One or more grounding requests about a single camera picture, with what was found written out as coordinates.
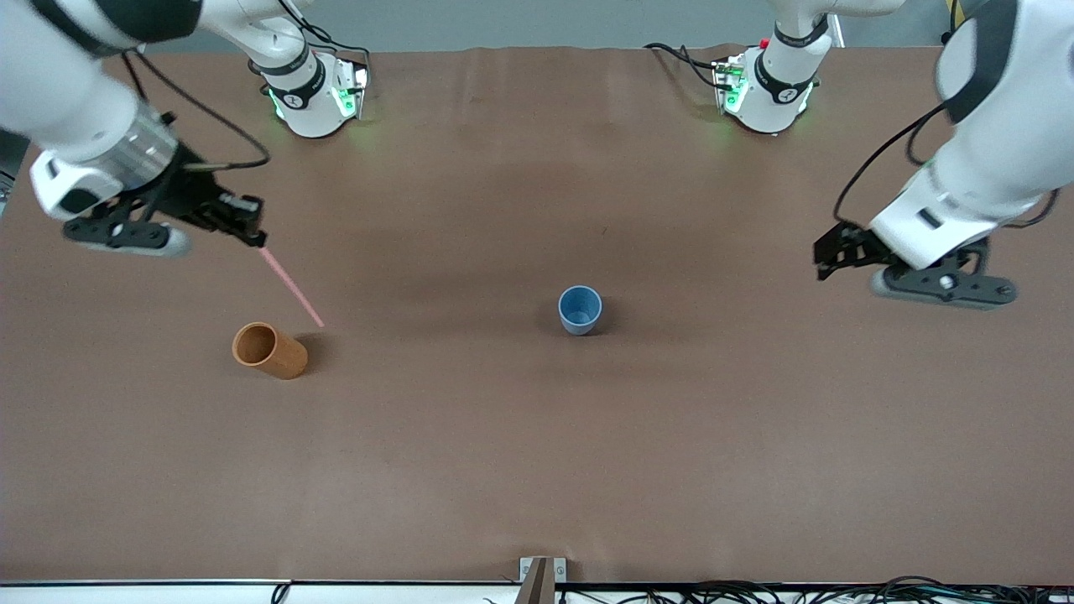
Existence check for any pink chopstick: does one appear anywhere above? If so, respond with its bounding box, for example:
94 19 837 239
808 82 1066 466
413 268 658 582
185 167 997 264
258 245 326 329

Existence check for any blue cup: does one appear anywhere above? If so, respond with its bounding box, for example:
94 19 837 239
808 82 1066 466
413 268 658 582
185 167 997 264
558 285 604 337

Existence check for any orange cylindrical cup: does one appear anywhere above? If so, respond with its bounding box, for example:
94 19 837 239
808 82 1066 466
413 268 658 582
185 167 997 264
232 322 310 381

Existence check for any brown table mat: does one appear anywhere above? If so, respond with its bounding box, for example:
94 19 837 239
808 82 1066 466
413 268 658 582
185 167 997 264
0 45 1074 586

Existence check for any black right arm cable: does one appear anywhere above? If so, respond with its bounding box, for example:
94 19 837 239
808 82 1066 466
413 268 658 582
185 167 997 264
122 50 272 174

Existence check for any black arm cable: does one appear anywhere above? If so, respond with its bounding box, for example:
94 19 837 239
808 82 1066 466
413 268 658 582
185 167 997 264
834 99 1060 230
122 50 272 174

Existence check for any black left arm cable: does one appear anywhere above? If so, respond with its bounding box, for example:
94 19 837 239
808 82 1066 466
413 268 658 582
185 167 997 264
834 99 1060 230

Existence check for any black right base cable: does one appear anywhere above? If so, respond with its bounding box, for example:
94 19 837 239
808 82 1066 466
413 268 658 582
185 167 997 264
248 0 373 78

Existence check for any black base cable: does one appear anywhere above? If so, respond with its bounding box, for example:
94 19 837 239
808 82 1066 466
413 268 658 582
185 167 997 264
644 42 724 93
248 0 373 78

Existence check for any black left base cable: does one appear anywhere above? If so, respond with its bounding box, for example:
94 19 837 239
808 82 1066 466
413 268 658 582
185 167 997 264
644 42 724 93

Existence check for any black cable bundle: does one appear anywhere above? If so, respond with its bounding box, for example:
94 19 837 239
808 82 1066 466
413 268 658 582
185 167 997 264
482 575 1074 604

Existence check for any white table edge rail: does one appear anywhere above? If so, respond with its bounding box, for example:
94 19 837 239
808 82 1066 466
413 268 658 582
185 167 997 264
0 580 1074 604

